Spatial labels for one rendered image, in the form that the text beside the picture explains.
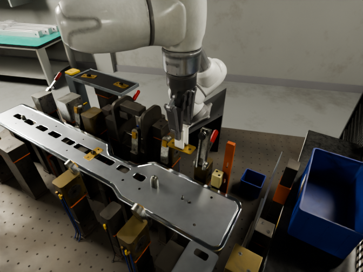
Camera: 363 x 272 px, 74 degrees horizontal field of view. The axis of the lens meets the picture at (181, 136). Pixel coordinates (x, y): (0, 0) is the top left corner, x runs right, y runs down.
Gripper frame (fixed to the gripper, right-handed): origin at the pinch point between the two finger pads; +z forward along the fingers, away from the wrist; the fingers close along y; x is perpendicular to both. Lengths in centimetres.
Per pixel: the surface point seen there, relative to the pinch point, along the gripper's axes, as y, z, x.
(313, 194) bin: -23, 26, 41
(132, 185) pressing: 5.1, 29.2, -19.0
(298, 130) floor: -220, 130, 30
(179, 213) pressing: 6.3, 29.1, 3.1
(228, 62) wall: -303, 100, -98
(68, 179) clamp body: 17.7, 24.7, -38.5
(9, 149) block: 19, 26, -77
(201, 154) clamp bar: -14.4, 18.5, 0.3
